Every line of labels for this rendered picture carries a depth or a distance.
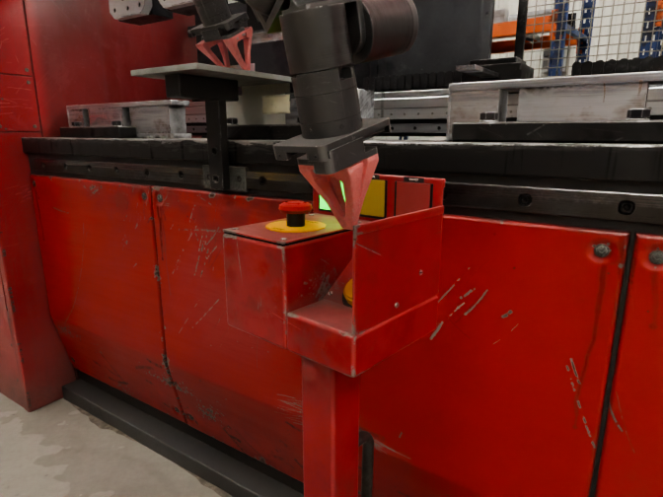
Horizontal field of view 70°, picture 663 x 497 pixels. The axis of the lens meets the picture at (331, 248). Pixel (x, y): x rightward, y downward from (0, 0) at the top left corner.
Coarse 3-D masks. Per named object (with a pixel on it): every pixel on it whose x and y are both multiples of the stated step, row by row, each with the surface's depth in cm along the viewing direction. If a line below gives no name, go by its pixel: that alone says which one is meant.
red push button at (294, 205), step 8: (296, 200) 57; (280, 208) 55; (288, 208) 55; (296, 208) 55; (304, 208) 55; (288, 216) 56; (296, 216) 56; (304, 216) 56; (288, 224) 56; (296, 224) 56; (304, 224) 57
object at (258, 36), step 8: (248, 8) 103; (248, 16) 103; (248, 24) 104; (256, 24) 103; (256, 32) 103; (264, 32) 103; (280, 32) 101; (256, 40) 105; (264, 40) 103; (272, 40) 102
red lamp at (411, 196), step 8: (400, 184) 56; (408, 184) 55; (416, 184) 54; (424, 184) 54; (400, 192) 56; (408, 192) 55; (416, 192) 55; (424, 192) 54; (400, 200) 56; (408, 200) 55; (416, 200) 55; (424, 200) 54; (400, 208) 56; (408, 208) 56; (416, 208) 55; (424, 208) 54
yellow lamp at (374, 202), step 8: (376, 184) 58; (384, 184) 57; (368, 192) 59; (376, 192) 58; (384, 192) 58; (368, 200) 59; (376, 200) 59; (384, 200) 58; (368, 208) 60; (376, 208) 59; (384, 208) 58
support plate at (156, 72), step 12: (132, 72) 87; (144, 72) 85; (156, 72) 84; (168, 72) 82; (180, 72) 82; (192, 72) 82; (204, 72) 82; (216, 72) 82; (228, 72) 84; (240, 72) 86; (252, 72) 88; (240, 84) 103; (252, 84) 103; (264, 84) 103
